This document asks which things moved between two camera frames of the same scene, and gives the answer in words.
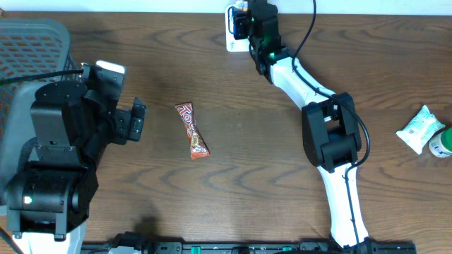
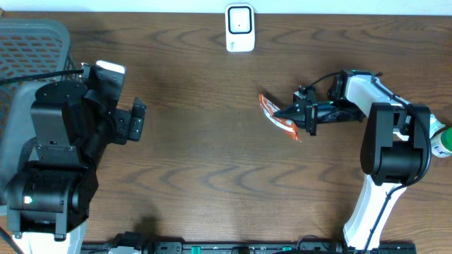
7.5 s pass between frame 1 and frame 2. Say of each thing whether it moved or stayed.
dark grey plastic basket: stayed
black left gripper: stayed
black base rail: stayed
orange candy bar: moved
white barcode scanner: stayed
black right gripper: moved
